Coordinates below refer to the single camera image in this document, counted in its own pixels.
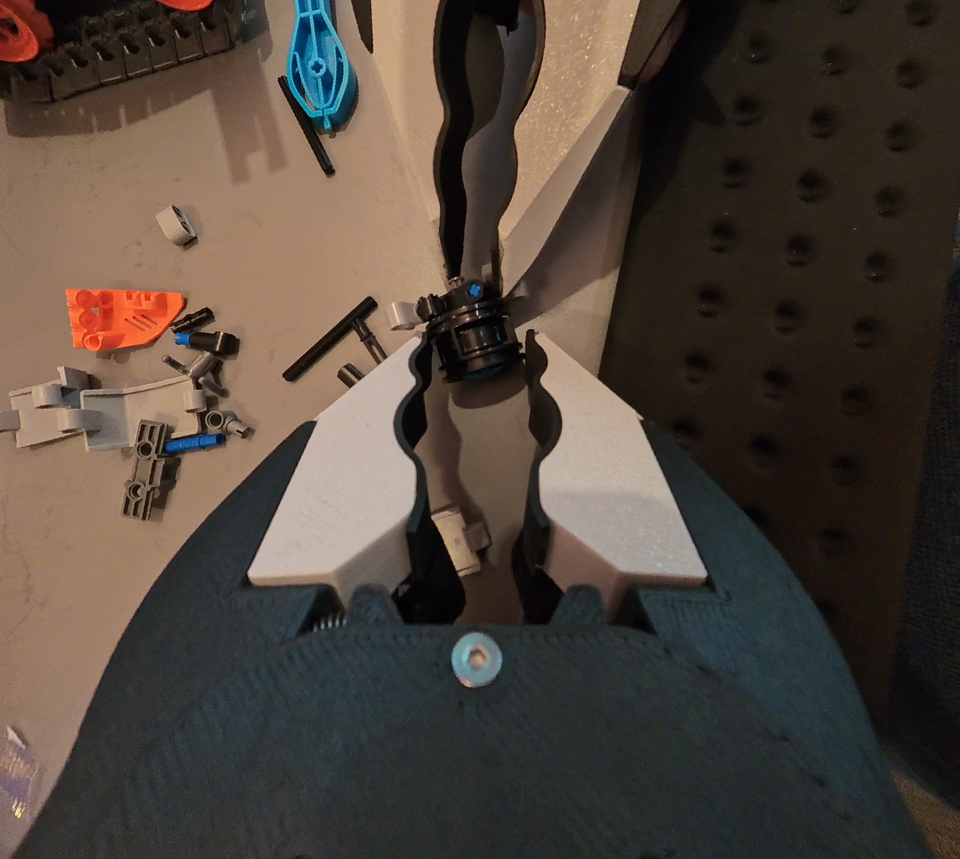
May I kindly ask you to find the grey two-hole beam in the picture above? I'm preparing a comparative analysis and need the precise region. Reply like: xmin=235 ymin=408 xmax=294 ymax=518
xmin=156 ymin=205 xmax=200 ymax=249

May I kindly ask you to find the black perforated panel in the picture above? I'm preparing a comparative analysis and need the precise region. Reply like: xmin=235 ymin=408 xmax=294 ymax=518
xmin=600 ymin=0 xmax=960 ymax=710

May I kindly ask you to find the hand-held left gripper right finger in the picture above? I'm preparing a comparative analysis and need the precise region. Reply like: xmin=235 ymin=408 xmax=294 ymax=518
xmin=525 ymin=330 xmax=711 ymax=595

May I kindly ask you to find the dark grey double connector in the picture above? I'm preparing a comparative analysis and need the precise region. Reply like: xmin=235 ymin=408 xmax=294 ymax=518
xmin=118 ymin=420 xmax=181 ymax=523

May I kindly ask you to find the white block with orange pins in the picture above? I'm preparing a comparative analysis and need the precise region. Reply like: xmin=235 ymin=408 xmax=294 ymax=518
xmin=429 ymin=505 xmax=492 ymax=575

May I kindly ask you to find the short black cross axle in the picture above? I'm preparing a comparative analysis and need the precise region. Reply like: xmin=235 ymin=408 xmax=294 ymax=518
xmin=277 ymin=75 xmax=336 ymax=176

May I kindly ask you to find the black elbow connector blue pin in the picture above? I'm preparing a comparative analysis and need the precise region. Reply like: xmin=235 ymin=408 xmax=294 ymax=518
xmin=172 ymin=330 xmax=240 ymax=355

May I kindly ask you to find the black toy wheel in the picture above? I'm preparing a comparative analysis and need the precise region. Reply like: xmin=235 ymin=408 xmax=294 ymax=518
xmin=427 ymin=281 xmax=526 ymax=384

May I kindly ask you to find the orange angled panel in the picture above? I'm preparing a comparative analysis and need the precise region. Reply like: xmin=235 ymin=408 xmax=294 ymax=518
xmin=66 ymin=289 xmax=186 ymax=354

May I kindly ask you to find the blue plastic tool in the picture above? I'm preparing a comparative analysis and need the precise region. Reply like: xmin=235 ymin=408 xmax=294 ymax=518
xmin=270 ymin=0 xmax=360 ymax=131

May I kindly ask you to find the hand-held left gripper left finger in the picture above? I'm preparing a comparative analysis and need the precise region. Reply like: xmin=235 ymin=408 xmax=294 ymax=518
xmin=247 ymin=336 xmax=434 ymax=593

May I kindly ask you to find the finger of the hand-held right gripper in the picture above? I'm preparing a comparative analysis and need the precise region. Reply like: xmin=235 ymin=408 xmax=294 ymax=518
xmin=491 ymin=0 xmax=670 ymax=292
xmin=364 ymin=0 xmax=469 ymax=269

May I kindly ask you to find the small clear plastic bag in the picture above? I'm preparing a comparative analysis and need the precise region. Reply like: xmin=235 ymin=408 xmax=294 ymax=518
xmin=0 ymin=724 xmax=42 ymax=821

